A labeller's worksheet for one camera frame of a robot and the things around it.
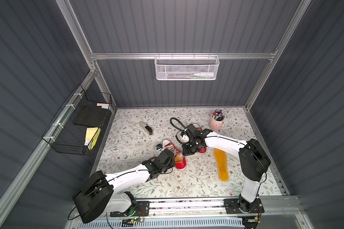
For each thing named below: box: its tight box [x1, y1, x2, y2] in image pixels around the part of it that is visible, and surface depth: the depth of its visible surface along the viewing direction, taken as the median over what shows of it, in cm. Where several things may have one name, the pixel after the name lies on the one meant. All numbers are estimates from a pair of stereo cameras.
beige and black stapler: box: [139, 121, 154, 136], surface depth 104 cm
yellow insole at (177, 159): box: [174, 154, 182, 163], surface depth 91 cm
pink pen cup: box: [208, 113, 226, 132], surface depth 101 cm
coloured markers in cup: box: [211, 109, 226, 122], surface depth 101 cm
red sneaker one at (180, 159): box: [161, 139, 187, 171], surface depth 90 cm
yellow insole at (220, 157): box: [214, 147, 229, 182], surface depth 87 cm
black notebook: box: [73, 104, 108, 127], surface depth 77 cm
